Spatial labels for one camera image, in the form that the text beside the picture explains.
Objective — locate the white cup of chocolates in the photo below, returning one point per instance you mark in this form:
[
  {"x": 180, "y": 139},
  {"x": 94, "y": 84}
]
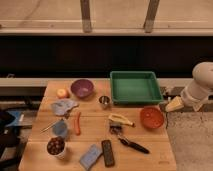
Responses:
[{"x": 56, "y": 147}]

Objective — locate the black chair with blue item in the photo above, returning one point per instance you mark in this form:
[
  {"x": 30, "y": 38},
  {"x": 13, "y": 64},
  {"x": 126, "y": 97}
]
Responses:
[{"x": 8, "y": 139}]

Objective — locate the small metal cup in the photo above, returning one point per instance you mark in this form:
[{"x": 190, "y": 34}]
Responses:
[{"x": 104, "y": 101}]

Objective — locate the apple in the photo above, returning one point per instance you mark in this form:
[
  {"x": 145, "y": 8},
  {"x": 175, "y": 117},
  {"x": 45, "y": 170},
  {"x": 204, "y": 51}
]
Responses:
[{"x": 62, "y": 93}]

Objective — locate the orange carrot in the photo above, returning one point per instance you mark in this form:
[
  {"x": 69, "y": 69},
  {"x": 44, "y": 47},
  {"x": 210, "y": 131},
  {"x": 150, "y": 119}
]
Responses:
[{"x": 77, "y": 124}]

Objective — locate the red orange bowl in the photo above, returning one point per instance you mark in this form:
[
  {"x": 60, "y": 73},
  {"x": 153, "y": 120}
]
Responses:
[{"x": 151, "y": 118}]

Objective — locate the green plastic tray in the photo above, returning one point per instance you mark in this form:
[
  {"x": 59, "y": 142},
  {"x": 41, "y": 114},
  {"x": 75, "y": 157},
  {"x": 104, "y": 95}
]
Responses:
[{"x": 135, "y": 87}]

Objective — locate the yellow banana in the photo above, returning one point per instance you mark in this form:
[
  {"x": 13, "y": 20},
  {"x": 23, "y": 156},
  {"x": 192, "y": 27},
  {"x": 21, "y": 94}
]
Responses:
[{"x": 121, "y": 119}]

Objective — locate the purple bowl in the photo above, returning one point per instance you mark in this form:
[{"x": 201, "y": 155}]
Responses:
[{"x": 82, "y": 88}]

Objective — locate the blue sponge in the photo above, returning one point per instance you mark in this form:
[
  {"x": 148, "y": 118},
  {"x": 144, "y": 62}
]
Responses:
[{"x": 88, "y": 159}]

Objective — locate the blue cup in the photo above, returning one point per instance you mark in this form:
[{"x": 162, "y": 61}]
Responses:
[{"x": 60, "y": 129}]

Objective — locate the small dark metal clip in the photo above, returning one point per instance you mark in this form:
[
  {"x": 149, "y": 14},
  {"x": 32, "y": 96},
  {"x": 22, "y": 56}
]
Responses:
[{"x": 115, "y": 127}]

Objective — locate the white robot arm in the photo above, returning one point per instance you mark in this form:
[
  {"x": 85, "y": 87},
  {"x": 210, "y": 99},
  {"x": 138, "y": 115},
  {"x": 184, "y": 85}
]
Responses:
[{"x": 197, "y": 92}]

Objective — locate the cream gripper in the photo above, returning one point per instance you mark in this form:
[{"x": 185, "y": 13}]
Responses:
[{"x": 175, "y": 104}]

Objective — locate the black remote control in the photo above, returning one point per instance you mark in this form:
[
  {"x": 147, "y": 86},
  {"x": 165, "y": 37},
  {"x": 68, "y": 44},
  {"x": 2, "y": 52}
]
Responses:
[{"x": 108, "y": 153}]

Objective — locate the light blue towel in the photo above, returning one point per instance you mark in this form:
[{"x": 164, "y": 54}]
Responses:
[{"x": 61, "y": 106}]

